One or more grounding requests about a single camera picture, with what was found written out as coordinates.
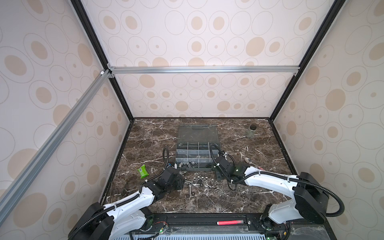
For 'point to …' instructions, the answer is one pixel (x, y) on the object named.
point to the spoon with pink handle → (248, 161)
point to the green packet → (143, 172)
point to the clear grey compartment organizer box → (197, 146)
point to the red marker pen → (220, 223)
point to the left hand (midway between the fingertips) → (187, 179)
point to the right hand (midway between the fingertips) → (219, 170)
